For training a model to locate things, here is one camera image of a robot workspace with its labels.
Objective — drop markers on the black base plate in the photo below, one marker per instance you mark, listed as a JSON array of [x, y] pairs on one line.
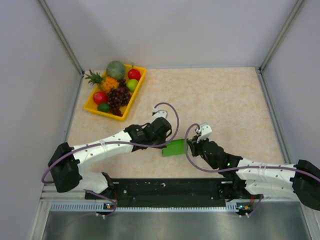
[[175, 192]]

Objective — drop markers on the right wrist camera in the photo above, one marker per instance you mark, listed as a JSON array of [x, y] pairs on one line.
[[203, 132]]

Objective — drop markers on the white slotted cable duct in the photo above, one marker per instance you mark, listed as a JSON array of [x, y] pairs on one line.
[[102, 207]]

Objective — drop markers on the red pomegranate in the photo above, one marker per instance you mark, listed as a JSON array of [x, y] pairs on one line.
[[99, 98]]

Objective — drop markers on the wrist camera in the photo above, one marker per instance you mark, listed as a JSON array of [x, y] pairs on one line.
[[156, 113], [203, 132]]

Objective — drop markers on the purple grape bunch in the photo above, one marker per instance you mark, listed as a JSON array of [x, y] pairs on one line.
[[118, 98]]

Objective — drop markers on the aluminium frame rail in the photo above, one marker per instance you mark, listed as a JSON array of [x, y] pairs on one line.
[[49, 193]]

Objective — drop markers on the green apple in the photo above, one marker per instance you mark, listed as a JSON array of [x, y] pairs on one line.
[[132, 84]]

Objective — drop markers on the yellow plastic tray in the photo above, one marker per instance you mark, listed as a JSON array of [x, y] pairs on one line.
[[91, 107]]

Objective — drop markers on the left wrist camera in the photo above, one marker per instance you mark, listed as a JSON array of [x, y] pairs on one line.
[[156, 113]]

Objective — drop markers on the red apple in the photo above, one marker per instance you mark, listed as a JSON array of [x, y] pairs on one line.
[[134, 74]]

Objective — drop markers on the green paper box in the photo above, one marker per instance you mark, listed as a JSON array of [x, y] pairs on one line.
[[174, 148]]

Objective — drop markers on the pineapple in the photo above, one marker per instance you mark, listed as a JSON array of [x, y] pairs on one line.
[[105, 83]]

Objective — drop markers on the green lime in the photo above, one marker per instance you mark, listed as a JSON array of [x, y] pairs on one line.
[[104, 107]]

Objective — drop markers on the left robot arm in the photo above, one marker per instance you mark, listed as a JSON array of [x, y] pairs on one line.
[[68, 165]]

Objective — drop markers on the green melon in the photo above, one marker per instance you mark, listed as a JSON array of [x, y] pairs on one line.
[[116, 69]]

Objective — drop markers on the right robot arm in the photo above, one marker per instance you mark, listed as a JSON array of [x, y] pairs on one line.
[[299, 181]]

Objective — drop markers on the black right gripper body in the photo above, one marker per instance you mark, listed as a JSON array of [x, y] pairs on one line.
[[197, 150]]

